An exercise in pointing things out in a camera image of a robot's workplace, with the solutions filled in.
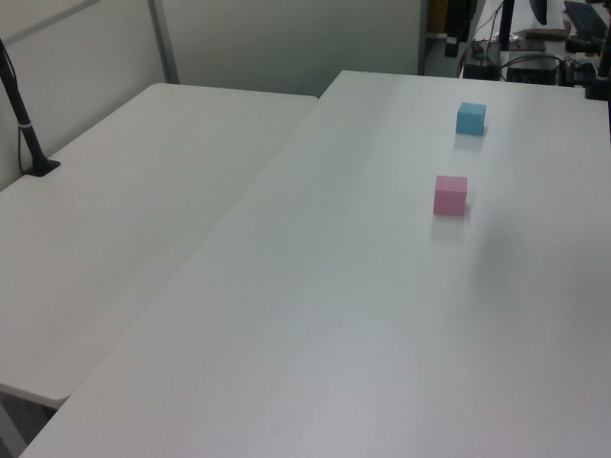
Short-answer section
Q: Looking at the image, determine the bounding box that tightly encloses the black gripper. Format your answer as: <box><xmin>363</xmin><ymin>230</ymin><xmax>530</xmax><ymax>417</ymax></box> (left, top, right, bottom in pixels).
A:
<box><xmin>445</xmin><ymin>0</ymin><xmax>479</xmax><ymax>59</ymax></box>

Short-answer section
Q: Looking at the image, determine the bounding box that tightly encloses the blue cube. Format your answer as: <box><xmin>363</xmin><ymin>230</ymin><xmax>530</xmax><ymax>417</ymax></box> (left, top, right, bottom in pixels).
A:
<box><xmin>454</xmin><ymin>101</ymin><xmax>488</xmax><ymax>136</ymax></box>

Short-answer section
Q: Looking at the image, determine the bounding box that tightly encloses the pink cube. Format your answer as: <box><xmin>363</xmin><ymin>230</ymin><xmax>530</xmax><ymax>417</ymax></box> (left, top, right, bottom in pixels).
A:
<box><xmin>432</xmin><ymin>175</ymin><xmax>469</xmax><ymax>217</ymax></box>

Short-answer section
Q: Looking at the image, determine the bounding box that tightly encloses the tan wooden cabinet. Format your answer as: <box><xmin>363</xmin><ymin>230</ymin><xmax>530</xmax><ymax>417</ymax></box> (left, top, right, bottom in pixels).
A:
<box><xmin>427</xmin><ymin>0</ymin><xmax>451</xmax><ymax>37</ymax></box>

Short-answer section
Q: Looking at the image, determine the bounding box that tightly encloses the small black electronics box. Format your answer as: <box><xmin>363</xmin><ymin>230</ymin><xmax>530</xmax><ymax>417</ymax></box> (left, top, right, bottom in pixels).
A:
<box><xmin>464</xmin><ymin>61</ymin><xmax>498</xmax><ymax>80</ymax></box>

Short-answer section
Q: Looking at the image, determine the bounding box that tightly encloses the black monitor stand pole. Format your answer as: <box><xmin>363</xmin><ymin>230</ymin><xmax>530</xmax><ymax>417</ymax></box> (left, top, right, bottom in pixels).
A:
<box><xmin>497</xmin><ymin>0</ymin><xmax>516</xmax><ymax>52</ymax></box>

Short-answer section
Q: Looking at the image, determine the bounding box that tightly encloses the large black electronics box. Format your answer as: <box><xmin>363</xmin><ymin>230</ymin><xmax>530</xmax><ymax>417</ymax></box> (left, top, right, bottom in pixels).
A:
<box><xmin>505</xmin><ymin>54</ymin><xmax>560</xmax><ymax>85</ymax></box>

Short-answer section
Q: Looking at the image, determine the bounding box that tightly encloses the brown flat object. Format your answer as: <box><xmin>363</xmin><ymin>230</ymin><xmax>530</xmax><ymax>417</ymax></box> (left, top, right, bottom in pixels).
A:
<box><xmin>521</xmin><ymin>28</ymin><xmax>567</xmax><ymax>42</ymax></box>

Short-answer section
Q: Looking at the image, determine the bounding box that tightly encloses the black desk device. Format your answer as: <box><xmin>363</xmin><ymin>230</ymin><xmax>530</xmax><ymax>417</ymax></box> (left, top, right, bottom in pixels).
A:
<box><xmin>565</xmin><ymin>37</ymin><xmax>599</xmax><ymax>54</ymax></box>

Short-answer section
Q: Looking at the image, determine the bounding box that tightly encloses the dark green keyboard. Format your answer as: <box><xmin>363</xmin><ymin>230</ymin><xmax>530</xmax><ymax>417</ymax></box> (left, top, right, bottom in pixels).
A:
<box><xmin>562</xmin><ymin>0</ymin><xmax>611</xmax><ymax>38</ymax></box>

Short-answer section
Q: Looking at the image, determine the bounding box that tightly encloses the white side table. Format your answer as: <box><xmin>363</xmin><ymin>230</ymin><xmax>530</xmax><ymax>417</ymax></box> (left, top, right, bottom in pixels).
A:
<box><xmin>0</xmin><ymin>82</ymin><xmax>320</xmax><ymax>409</ymax></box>

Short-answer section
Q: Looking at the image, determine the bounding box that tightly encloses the grey partition end post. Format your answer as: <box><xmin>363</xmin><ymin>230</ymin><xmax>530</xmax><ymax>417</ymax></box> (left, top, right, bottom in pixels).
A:
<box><xmin>416</xmin><ymin>0</ymin><xmax>430</xmax><ymax>76</ymax></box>

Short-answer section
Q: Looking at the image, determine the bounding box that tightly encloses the black clamp camera stand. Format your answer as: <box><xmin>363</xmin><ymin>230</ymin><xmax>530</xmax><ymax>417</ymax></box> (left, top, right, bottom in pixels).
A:
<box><xmin>583</xmin><ymin>31</ymin><xmax>611</xmax><ymax>102</ymax></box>

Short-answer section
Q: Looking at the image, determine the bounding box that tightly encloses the grey metal partition post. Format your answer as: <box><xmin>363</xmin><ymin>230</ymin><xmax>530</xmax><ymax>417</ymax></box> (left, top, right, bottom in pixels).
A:
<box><xmin>147</xmin><ymin>0</ymin><xmax>180</xmax><ymax>85</ymax></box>

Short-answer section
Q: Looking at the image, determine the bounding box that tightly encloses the grey partition rail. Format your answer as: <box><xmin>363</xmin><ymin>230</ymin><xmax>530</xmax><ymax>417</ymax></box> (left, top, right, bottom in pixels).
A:
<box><xmin>0</xmin><ymin>0</ymin><xmax>104</xmax><ymax>47</ymax></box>

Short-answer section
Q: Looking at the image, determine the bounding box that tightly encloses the black camera stand pole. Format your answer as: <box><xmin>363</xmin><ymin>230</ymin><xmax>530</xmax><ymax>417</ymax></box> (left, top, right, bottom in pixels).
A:
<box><xmin>0</xmin><ymin>37</ymin><xmax>62</xmax><ymax>178</ymax></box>

